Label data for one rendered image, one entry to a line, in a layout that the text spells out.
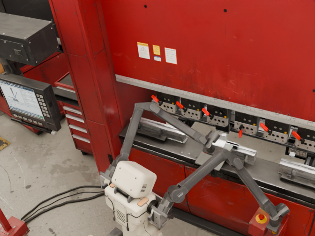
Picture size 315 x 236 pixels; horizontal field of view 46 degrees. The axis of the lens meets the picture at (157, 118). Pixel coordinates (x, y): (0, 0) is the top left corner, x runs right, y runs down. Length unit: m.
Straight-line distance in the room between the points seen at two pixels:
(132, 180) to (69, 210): 1.82
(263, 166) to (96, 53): 1.42
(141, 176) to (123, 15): 1.07
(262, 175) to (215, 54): 0.94
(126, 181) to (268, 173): 1.09
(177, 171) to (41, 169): 1.82
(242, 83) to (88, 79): 1.09
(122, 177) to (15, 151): 2.71
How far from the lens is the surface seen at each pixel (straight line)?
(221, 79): 2.40
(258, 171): 2.75
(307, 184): 2.69
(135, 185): 2.07
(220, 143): 2.75
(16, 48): 2.49
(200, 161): 2.63
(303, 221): 2.87
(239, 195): 2.90
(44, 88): 2.51
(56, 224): 3.78
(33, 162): 4.45
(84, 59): 2.65
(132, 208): 2.11
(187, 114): 2.69
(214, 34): 2.26
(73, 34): 2.59
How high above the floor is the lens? 2.90
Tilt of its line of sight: 39 degrees down
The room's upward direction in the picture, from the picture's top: 7 degrees counter-clockwise
